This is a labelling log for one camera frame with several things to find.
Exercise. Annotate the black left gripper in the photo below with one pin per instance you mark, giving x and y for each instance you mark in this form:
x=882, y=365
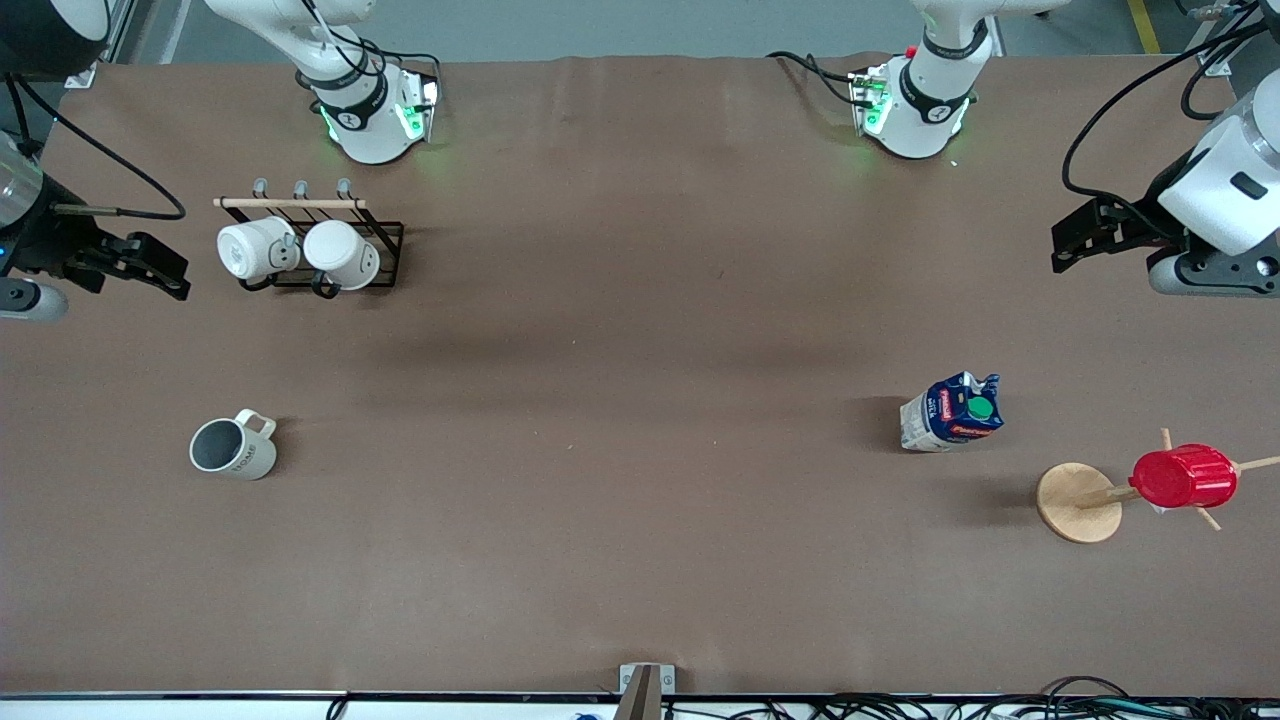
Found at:
x=1146, y=222

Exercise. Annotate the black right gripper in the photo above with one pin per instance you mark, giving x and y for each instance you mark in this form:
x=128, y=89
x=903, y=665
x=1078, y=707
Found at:
x=40, y=243

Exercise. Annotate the white mug with grey inside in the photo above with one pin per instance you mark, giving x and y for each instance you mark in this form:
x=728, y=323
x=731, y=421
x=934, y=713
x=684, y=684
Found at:
x=235, y=450

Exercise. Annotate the blue and white milk carton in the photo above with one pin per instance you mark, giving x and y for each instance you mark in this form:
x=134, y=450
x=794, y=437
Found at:
x=950, y=415

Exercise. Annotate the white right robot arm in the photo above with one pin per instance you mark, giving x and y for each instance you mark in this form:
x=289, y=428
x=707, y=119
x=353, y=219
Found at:
x=365, y=120

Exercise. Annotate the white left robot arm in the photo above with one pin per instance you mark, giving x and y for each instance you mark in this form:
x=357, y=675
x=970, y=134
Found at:
x=925, y=110

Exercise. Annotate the red plastic cup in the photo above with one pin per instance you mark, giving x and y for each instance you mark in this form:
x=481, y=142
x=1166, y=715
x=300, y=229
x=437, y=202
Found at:
x=1185, y=477

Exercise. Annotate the white mug with face print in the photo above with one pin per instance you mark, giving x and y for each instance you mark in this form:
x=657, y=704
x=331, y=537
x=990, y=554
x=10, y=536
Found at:
x=245, y=250

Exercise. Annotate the grey base connector box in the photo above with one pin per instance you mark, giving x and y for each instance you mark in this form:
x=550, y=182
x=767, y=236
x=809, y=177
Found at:
x=868, y=100
x=415, y=105

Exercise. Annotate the wooden mug tree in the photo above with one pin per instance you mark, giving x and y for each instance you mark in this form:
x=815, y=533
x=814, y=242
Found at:
x=1078, y=500

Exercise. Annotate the grey metal table bracket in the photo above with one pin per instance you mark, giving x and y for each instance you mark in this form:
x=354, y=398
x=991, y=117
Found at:
x=645, y=690

